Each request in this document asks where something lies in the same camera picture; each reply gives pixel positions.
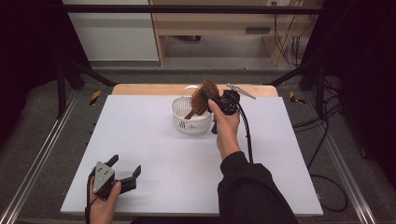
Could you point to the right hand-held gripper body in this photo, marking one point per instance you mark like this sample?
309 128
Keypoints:
229 101

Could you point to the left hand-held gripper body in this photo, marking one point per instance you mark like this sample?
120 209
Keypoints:
104 177

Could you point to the brown wooden hairbrush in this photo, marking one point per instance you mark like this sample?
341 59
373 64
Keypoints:
199 101

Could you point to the white plastic basket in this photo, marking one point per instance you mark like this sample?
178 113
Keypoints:
193 126

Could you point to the person's left hand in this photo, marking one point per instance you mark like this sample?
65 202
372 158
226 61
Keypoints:
101 208

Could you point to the person's right hand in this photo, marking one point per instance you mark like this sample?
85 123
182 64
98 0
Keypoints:
227 133

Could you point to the white table mat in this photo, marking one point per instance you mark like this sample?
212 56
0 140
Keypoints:
168 174

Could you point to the yellow black floor tape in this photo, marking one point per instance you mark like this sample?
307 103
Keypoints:
294 98
95 97

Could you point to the light wooden desk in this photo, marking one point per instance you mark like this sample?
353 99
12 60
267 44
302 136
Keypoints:
214 21

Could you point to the black metal stand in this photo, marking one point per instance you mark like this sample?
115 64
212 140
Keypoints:
319 84
62 90

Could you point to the black horizontal bar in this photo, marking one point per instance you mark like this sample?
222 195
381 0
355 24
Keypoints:
186 9

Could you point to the white cabinet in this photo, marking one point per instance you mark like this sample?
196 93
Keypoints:
115 34

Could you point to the dark curtain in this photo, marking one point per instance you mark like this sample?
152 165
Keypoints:
28 46
367 62

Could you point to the aluminium rail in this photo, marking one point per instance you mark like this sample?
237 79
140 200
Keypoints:
37 161
345 174

